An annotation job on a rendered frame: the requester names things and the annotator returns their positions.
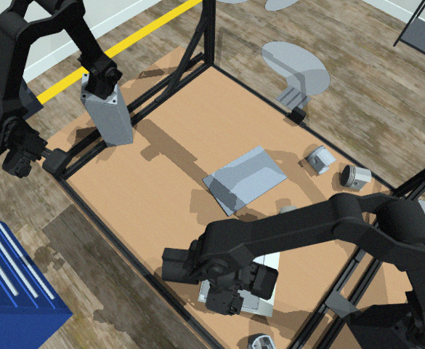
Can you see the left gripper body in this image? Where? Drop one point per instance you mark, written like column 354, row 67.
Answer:
column 263, row 278

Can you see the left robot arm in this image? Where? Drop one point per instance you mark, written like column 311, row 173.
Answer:
column 227, row 247

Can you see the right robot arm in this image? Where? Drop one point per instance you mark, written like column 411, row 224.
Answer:
column 16, row 37

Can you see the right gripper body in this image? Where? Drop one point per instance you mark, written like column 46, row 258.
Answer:
column 55, row 161

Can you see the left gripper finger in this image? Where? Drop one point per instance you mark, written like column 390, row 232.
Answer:
column 249, row 287

